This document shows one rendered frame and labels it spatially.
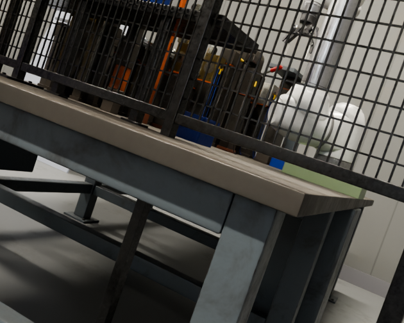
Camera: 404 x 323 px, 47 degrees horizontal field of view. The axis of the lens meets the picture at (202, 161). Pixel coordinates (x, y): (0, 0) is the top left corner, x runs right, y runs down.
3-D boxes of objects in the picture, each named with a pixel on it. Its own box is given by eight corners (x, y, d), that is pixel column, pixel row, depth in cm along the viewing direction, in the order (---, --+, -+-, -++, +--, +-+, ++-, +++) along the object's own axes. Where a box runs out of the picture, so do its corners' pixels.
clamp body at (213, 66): (184, 137, 208) (212, 56, 206) (204, 144, 202) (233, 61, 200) (176, 134, 202) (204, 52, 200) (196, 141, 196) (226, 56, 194)
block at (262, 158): (260, 161, 246) (290, 80, 244) (274, 166, 242) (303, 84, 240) (252, 159, 238) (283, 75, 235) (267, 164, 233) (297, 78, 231)
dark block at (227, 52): (196, 140, 211) (227, 51, 209) (209, 145, 207) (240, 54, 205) (190, 138, 207) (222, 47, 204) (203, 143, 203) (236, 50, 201)
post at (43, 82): (45, 88, 207) (66, 25, 206) (52, 90, 205) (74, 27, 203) (36, 84, 203) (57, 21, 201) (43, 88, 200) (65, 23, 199)
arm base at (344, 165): (350, 179, 196) (354, 166, 196) (355, 180, 174) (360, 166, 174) (307, 166, 200) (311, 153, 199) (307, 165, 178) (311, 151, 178)
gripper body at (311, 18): (320, 20, 226) (313, 38, 226) (305, 18, 232) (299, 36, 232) (313, 13, 220) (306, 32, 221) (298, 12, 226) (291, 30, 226)
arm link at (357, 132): (363, 167, 180) (381, 112, 179) (324, 154, 174) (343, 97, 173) (338, 161, 195) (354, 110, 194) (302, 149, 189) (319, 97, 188)
